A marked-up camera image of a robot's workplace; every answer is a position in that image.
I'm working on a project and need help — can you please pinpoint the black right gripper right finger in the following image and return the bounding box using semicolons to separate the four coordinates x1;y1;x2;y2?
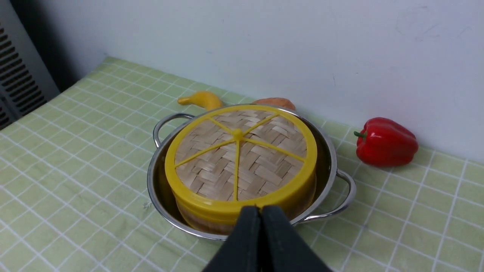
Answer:
261;206;332;272

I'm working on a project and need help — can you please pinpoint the grey ventilated cabinet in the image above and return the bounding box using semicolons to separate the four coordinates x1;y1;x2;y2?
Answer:
0;0;60;129

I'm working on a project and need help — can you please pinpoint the orange sweet potato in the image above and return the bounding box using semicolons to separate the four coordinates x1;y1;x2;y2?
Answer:
253;97;297;111

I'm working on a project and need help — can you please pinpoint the bamboo steamer basket yellow rim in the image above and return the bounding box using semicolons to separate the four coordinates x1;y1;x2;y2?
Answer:
175;175;325;235

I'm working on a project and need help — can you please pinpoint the green checkered tablecloth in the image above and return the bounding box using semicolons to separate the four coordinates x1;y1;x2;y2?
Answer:
0;58;484;272

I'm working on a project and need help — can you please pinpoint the woven bamboo lid yellow rim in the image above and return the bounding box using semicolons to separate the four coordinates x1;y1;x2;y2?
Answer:
164;105;318;201

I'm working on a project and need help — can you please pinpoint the yellow banana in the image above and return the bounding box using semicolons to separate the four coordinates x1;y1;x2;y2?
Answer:
177;91;223;111

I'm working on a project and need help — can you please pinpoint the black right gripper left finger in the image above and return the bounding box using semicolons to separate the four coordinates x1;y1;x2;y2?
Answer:
203;206;261;272

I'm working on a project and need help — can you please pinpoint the red bell pepper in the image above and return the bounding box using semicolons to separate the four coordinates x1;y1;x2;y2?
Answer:
353;117;419;168

